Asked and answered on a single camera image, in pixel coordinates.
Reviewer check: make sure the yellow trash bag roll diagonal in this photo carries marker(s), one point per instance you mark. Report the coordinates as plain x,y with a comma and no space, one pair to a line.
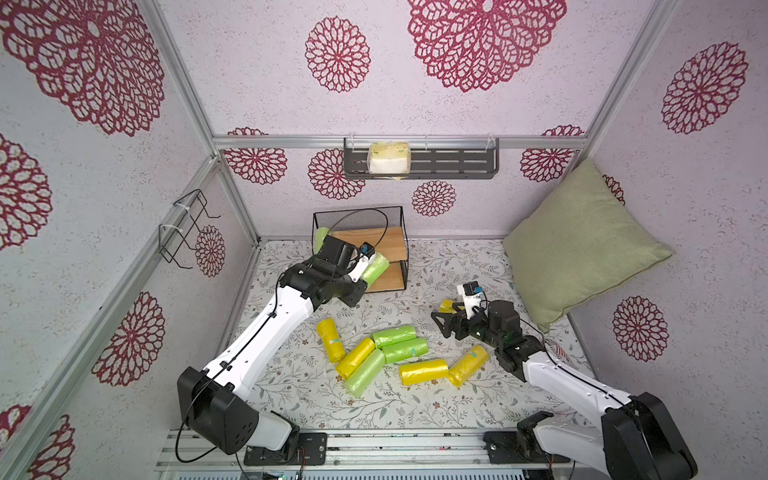
354,359

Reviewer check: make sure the grey wall metal rack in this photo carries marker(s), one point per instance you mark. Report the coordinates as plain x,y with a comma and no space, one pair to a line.
465,161

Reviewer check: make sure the black wire wall hook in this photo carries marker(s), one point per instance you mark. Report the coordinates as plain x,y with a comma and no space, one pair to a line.
173,236

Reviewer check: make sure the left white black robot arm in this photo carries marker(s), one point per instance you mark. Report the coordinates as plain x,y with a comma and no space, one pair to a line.
214,400

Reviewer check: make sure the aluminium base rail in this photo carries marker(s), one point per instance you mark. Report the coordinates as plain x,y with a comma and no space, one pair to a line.
350,450

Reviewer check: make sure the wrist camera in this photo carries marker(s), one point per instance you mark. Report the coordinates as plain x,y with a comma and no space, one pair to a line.
473,296
362,265

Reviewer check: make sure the green trash bag roll top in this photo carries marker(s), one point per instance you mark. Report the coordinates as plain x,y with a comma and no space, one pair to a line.
375,269

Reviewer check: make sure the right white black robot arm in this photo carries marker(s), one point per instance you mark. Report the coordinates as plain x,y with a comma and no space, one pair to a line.
629,436

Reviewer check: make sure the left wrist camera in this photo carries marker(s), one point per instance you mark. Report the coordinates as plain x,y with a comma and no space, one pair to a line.
362,265

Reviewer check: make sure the white sponge block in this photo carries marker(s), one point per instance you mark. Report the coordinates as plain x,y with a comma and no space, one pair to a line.
389,158

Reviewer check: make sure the yellow trash bag roll left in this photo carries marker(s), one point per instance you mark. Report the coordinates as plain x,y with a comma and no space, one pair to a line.
328,333

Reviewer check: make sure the yellow trash bag roll centre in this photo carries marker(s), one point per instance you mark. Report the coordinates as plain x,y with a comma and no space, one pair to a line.
422,372

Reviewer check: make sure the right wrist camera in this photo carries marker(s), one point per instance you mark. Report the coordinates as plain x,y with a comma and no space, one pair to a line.
473,296

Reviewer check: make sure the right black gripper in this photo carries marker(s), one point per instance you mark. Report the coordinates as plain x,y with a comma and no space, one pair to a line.
458,322

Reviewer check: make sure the yellow trash bag roll far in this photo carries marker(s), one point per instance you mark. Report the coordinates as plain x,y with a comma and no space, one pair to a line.
447,306

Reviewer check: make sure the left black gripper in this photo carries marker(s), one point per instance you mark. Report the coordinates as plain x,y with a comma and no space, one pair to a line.
353,299

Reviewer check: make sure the black wire wooden shelf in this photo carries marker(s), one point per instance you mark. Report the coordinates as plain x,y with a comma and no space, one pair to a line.
382,227

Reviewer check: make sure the green cushion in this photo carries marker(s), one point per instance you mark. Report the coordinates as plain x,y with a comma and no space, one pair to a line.
580,243

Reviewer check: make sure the pale green trash bag roll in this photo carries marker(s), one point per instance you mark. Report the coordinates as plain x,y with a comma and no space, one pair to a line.
366,373

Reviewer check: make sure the yellow trash bag roll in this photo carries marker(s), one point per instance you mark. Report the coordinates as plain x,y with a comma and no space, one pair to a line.
447,306
328,333
467,366
422,372

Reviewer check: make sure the yellow trash bag roll right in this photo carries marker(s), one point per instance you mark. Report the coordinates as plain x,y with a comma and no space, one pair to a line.
467,366

